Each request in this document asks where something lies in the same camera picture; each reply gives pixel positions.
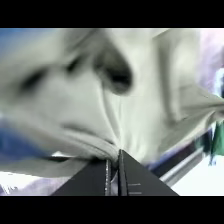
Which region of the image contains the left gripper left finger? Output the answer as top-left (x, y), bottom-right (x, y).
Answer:
top-left (51, 158), bottom-right (113, 197)

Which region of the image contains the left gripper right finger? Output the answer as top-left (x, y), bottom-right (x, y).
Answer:
top-left (117, 149), bottom-right (179, 197)

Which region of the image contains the white shirt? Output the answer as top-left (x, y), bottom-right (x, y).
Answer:
top-left (0, 27), bottom-right (224, 178)

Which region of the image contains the green garment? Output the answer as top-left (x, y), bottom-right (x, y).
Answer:
top-left (210, 120), bottom-right (224, 157)

